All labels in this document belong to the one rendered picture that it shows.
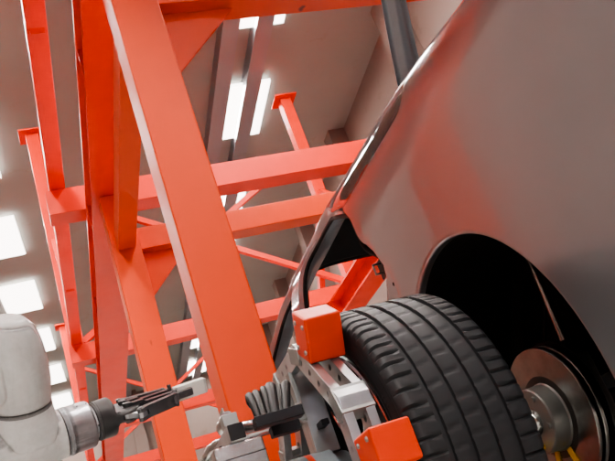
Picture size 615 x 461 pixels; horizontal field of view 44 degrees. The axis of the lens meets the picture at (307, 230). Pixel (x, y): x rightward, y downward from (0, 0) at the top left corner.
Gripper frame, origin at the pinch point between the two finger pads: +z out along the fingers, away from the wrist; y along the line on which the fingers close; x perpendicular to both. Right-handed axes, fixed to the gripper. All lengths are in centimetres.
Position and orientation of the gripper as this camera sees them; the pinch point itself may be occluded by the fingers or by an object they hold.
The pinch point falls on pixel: (189, 389)
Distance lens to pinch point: 160.0
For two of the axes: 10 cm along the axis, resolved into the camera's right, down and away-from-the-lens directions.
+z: 8.1, -1.9, 5.5
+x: 1.7, 9.8, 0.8
